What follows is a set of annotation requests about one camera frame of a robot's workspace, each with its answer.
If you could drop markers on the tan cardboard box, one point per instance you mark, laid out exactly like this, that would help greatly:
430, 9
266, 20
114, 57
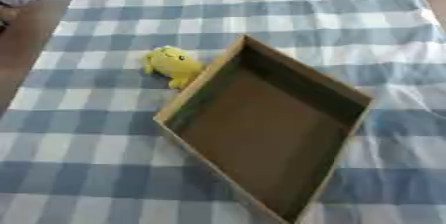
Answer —
261, 128

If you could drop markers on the yellow soft toy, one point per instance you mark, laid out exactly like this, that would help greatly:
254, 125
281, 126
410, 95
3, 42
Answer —
173, 64

